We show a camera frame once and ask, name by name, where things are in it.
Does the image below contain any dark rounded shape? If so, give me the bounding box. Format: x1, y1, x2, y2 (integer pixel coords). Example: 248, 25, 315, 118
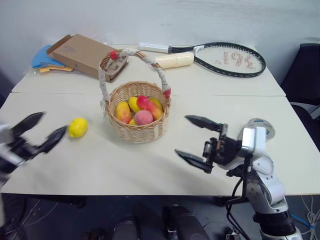
112, 214, 142, 240

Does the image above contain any yellow lemon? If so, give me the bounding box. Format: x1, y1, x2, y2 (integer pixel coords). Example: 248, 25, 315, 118
68, 117, 89, 138

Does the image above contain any orange yellow mango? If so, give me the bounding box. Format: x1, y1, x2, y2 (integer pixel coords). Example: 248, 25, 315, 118
114, 101, 132, 125

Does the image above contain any orange paper sheet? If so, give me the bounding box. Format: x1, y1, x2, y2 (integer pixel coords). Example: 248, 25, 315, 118
39, 64, 74, 74

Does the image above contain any grey floor cable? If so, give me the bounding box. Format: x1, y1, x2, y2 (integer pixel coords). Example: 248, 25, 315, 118
6, 197, 55, 240

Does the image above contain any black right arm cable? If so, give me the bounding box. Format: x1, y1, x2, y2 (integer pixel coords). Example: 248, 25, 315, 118
224, 152, 254, 240

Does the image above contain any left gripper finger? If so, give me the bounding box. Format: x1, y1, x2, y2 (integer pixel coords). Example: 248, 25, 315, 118
36, 125, 68, 155
8, 111, 48, 138

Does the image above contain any white floor cable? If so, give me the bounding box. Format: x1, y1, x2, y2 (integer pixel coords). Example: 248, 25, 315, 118
299, 194, 320, 237

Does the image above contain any black tennis racket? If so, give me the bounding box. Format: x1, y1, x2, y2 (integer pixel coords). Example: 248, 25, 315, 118
138, 41, 266, 79

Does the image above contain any red yellow mango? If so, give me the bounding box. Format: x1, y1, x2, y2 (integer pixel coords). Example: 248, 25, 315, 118
136, 95, 164, 121

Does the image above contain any cream plastic cylinder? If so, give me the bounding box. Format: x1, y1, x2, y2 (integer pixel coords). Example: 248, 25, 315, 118
153, 51, 195, 70

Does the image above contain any green yellow mango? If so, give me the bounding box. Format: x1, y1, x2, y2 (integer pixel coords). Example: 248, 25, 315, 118
149, 97, 164, 111

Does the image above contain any black table foot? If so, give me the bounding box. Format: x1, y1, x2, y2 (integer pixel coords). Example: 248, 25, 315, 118
215, 195, 251, 208

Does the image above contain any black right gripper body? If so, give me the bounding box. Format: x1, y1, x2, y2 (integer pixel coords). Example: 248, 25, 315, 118
202, 122, 245, 174

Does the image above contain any pink peach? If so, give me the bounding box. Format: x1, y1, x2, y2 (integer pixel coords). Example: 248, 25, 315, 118
133, 110, 154, 126

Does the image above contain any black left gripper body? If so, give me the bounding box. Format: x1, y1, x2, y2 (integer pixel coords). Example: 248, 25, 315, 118
0, 134, 40, 176

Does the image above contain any black chair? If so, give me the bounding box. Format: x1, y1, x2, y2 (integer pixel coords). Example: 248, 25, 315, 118
279, 43, 320, 154

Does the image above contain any small yellow mango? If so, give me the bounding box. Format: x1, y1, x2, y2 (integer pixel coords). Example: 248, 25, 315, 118
128, 96, 142, 114

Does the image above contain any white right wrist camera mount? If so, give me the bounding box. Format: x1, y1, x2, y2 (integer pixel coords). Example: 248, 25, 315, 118
236, 118, 276, 163

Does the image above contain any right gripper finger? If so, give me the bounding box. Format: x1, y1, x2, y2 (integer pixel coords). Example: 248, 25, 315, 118
184, 114, 223, 134
174, 148, 206, 171

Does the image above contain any brown cardboard box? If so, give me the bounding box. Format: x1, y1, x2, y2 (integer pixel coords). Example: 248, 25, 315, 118
46, 33, 130, 84

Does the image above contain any wicker basket with wrapped handle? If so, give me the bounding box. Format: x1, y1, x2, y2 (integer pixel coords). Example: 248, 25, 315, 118
98, 48, 173, 145

